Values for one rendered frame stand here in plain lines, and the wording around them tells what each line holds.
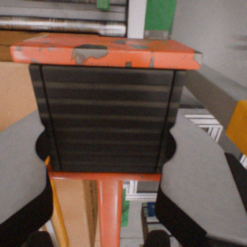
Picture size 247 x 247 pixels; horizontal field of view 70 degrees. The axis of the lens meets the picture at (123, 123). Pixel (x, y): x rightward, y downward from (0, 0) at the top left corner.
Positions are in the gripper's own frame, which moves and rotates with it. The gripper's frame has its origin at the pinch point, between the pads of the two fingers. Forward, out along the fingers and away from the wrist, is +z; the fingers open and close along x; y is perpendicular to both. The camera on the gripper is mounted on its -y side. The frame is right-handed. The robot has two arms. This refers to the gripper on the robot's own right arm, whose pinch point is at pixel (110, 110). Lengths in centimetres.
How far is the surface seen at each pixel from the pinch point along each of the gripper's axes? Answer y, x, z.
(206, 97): 9.5, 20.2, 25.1
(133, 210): 184, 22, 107
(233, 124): 9.2, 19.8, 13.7
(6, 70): 1.4, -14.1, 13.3
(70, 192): 25.8, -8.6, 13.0
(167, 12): -7, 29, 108
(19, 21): -2, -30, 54
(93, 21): -3, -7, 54
